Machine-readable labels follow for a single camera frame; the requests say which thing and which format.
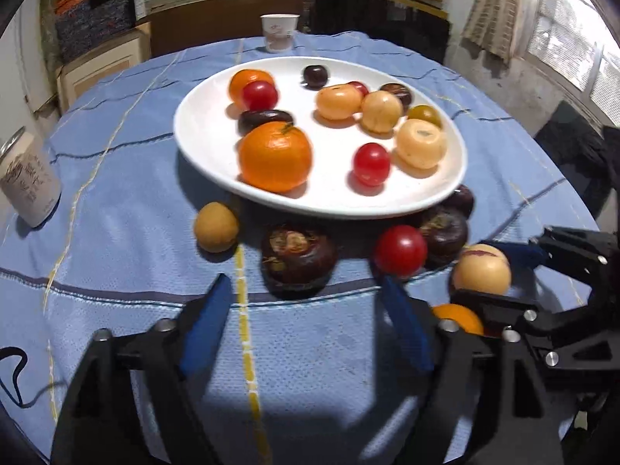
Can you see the small tan round fruit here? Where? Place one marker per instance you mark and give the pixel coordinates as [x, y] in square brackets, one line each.
[216, 228]

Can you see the orange yellow tomato centre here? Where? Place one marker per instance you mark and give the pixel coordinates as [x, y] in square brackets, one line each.
[454, 318]

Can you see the white oval plate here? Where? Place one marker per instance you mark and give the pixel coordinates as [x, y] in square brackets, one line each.
[205, 127]

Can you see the storage shelf with boxes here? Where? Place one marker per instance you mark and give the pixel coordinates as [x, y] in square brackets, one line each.
[82, 25]

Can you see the cardboard box framed panel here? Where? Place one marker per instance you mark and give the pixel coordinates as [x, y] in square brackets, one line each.
[113, 56]

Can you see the small pale round fruit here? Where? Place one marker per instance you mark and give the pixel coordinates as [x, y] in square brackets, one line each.
[381, 112]

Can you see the large pale pepino melon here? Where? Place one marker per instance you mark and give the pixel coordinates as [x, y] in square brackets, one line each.
[420, 144]

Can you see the dark plum back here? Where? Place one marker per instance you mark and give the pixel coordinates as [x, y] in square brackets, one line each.
[462, 199]

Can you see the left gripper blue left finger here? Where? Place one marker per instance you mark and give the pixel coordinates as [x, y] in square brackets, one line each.
[201, 327]

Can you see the white paper cup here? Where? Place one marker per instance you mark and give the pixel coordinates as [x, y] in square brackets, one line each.
[278, 31]

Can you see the striped pepino melon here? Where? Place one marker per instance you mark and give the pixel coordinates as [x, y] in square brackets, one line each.
[482, 268]

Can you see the large orange mandarin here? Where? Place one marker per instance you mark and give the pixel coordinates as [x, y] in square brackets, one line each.
[276, 157]

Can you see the white drink can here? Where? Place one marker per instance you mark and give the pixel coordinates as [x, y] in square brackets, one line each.
[27, 179]

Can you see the red tomato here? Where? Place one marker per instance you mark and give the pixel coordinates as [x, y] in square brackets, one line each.
[400, 251]
[260, 95]
[360, 87]
[371, 165]

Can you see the small orange mandarin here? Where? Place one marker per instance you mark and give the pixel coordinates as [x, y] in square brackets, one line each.
[241, 79]

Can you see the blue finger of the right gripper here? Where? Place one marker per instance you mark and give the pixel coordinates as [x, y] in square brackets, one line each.
[523, 255]
[491, 307]

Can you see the orange green tomato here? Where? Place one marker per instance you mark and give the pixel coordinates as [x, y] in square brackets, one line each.
[426, 113]

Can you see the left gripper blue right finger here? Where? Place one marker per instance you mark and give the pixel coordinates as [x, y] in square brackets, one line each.
[409, 317]

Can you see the dark plum front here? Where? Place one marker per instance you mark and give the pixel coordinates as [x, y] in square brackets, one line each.
[315, 76]

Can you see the pale orange persimmon fruit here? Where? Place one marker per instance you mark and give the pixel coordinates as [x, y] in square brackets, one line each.
[339, 102]

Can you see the dark plum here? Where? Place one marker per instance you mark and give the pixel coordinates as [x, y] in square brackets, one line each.
[315, 76]
[462, 199]

